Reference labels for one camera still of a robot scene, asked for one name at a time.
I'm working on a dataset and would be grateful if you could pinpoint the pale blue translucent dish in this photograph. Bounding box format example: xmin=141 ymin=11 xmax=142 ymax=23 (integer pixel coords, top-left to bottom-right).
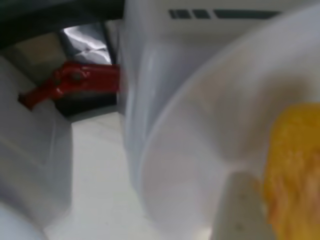
xmin=136 ymin=4 xmax=320 ymax=240

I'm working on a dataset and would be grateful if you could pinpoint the orange yellow sushi piece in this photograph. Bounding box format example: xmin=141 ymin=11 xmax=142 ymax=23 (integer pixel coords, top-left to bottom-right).
xmin=261 ymin=101 xmax=320 ymax=240

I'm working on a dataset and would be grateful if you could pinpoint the white plastic container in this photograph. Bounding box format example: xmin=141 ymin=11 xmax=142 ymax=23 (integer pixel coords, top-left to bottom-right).
xmin=0 ymin=54 xmax=74 ymax=226

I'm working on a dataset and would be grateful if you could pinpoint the silver foil bag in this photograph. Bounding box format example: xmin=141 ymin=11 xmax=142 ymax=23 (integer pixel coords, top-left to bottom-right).
xmin=59 ymin=22 xmax=112 ymax=64

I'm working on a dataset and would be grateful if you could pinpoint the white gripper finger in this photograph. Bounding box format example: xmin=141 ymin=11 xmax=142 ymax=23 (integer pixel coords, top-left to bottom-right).
xmin=211 ymin=171 xmax=276 ymax=240

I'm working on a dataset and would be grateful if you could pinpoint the black bar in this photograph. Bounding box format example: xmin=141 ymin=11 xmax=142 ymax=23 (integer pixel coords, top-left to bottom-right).
xmin=0 ymin=0 xmax=126 ymax=51

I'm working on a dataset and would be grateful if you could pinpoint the red plastic clamp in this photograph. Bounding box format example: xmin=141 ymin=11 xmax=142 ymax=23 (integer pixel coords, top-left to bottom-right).
xmin=18 ymin=61 xmax=121 ymax=111

